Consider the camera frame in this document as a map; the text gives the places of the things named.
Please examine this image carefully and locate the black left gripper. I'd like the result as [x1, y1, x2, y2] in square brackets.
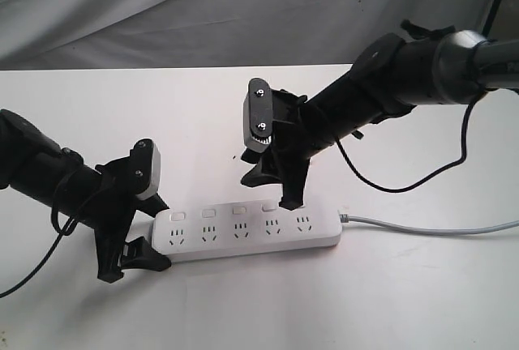
[87, 156, 170, 284]

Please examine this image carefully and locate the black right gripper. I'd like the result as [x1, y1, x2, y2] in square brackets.
[240, 88, 337, 209]

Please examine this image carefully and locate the white five-outlet power strip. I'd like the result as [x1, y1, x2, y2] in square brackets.
[151, 200, 342, 263]

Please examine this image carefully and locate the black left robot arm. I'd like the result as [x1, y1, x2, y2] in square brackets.
[1, 109, 171, 283]

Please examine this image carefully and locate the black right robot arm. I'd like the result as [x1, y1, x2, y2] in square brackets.
[241, 20, 518, 210]

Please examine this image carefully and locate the grey backdrop cloth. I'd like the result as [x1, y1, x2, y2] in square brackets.
[1, 0, 491, 70]

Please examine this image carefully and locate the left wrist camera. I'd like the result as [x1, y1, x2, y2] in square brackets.
[128, 139, 161, 201]

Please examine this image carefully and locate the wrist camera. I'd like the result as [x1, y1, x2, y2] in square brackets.
[128, 139, 161, 201]
[242, 78, 273, 153]

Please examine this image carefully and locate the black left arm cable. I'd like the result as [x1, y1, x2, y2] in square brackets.
[0, 163, 106, 298]

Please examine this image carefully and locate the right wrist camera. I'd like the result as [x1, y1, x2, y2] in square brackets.
[242, 78, 273, 153]

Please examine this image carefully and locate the grey power cable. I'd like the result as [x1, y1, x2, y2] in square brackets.
[337, 211, 519, 237]

